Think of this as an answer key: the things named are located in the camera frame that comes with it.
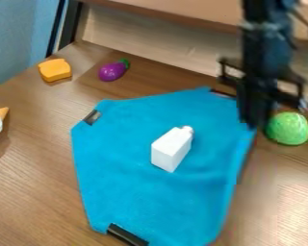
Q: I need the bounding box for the white toy bottle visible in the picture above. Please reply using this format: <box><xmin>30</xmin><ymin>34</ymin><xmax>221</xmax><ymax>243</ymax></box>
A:
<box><xmin>149</xmin><ymin>125</ymin><xmax>195</xmax><ymax>174</ymax></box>

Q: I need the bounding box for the orange toy bread slice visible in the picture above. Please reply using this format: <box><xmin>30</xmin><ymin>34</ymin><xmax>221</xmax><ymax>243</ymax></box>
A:
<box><xmin>37</xmin><ymin>58</ymin><xmax>73</xmax><ymax>84</ymax></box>

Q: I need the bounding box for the blue cloth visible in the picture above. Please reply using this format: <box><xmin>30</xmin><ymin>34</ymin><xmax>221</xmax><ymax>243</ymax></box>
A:
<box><xmin>70</xmin><ymin>86</ymin><xmax>259</xmax><ymax>246</ymax></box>

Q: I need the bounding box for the purple toy eggplant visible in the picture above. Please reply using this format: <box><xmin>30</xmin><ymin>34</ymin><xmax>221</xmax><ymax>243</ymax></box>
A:
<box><xmin>97</xmin><ymin>58</ymin><xmax>131</xmax><ymax>83</ymax></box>

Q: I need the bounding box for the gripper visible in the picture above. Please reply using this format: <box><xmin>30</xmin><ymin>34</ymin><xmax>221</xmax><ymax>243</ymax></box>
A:
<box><xmin>217</xmin><ymin>22</ymin><xmax>308</xmax><ymax>129</ymax></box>

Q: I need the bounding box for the green toy cabbage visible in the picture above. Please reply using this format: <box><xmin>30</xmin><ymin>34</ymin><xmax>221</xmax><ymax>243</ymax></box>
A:
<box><xmin>264</xmin><ymin>111</ymin><xmax>308</xmax><ymax>147</ymax></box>

